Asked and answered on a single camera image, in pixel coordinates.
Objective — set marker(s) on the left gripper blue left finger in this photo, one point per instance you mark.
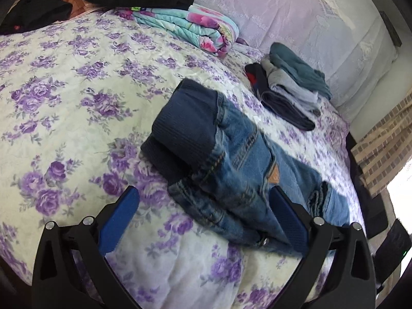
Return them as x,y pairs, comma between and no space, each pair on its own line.
97,236

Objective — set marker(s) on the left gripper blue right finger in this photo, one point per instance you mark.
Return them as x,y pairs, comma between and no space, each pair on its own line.
310,237

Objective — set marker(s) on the blue denim jeans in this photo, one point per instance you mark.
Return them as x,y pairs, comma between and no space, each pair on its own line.
220,168

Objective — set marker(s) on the beige checkered curtain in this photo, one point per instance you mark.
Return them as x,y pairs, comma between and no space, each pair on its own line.
386,148

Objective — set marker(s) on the dark navy folded pants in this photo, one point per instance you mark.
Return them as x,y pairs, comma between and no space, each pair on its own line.
277,103

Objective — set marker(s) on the purple floral bedspread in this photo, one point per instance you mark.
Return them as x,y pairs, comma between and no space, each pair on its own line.
77,101

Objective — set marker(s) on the grey folded garment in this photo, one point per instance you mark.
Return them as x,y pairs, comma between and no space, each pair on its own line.
279,81

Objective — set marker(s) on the red folded garment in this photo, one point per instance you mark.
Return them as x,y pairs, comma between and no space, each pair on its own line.
252,78

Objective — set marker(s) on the teal folded garment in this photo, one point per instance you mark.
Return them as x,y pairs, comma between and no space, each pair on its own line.
301,72

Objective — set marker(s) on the white lace cover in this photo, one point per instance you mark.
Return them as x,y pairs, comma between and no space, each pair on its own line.
345,39

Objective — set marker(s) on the colourful floral folded blanket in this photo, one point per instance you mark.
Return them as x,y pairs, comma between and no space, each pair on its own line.
202,27

